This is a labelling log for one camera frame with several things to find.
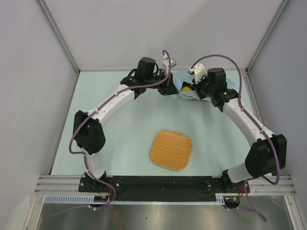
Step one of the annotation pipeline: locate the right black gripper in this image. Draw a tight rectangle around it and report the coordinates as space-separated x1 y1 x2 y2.
191 73 214 100

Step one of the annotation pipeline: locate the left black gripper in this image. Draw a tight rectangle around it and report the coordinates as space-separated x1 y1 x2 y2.
145 69 178 96

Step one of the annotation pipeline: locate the blue plastic bag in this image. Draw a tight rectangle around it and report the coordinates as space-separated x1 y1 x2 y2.
174 68 238 107

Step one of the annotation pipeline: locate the woven bamboo tray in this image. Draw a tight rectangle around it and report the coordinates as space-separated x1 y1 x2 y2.
150 130 193 171

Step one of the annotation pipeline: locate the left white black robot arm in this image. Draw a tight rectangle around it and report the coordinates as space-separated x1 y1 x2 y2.
72 57 178 192

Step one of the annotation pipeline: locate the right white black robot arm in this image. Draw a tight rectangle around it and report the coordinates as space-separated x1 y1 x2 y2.
189 64 287 192

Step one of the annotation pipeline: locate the yellow fake lemon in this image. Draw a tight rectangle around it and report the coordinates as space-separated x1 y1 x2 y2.
181 86 192 92

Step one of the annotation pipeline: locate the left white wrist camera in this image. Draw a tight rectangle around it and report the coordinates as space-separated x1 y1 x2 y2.
161 58 177 74

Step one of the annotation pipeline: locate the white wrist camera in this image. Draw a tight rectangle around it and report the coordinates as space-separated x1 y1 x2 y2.
188 64 207 84
161 58 177 74

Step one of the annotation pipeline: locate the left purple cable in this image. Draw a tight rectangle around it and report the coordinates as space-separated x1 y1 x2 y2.
68 49 172 212

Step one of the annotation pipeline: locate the purple cable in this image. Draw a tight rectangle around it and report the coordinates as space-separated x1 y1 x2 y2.
192 54 282 222
68 49 172 212

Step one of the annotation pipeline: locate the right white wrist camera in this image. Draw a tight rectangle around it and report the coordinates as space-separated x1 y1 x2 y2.
188 64 207 84

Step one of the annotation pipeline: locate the right slotted cable duct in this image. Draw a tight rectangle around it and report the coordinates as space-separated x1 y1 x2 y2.
215 193 241 207

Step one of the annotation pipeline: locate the slotted cable duct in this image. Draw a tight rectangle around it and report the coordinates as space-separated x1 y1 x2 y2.
215 193 241 207
45 195 109 204

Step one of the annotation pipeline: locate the aluminium frame rail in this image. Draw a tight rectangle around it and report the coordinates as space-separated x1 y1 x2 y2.
35 175 296 196

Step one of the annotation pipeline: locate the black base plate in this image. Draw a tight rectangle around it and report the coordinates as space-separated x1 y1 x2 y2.
78 175 250 202

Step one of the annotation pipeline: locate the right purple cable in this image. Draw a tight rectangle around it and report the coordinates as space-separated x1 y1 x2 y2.
192 54 282 222

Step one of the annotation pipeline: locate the left slotted cable duct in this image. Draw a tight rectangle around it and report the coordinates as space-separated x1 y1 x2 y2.
45 195 109 204

